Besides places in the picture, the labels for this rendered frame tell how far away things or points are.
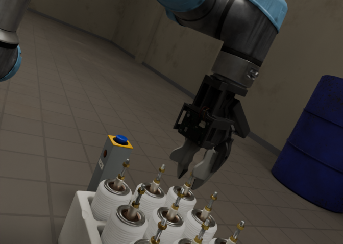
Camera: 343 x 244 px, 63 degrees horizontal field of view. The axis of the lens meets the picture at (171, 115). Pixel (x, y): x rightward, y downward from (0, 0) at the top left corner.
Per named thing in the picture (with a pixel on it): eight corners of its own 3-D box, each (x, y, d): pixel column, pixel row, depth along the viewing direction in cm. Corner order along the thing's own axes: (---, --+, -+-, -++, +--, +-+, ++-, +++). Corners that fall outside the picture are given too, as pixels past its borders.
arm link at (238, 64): (233, 57, 54) (270, 72, 49) (222, 79, 55) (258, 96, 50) (212, 46, 48) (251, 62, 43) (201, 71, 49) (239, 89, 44)
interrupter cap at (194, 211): (196, 207, 86) (197, 205, 86) (218, 222, 83) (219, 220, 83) (186, 215, 80) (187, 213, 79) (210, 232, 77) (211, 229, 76)
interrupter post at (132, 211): (134, 214, 70) (139, 203, 69) (135, 221, 68) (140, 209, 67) (125, 212, 69) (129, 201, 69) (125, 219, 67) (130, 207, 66)
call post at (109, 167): (80, 226, 95) (113, 145, 88) (77, 212, 101) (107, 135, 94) (100, 226, 99) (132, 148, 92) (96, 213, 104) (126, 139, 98)
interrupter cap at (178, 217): (184, 231, 72) (185, 229, 72) (156, 222, 71) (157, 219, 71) (181, 214, 79) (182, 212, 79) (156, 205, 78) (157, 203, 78)
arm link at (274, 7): (244, -6, 51) (289, 10, 50) (218, 51, 54) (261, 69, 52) (242, -22, 44) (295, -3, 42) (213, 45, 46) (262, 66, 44)
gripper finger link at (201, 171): (176, 191, 51) (192, 143, 50) (195, 188, 55) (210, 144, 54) (190, 199, 49) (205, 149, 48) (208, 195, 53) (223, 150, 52)
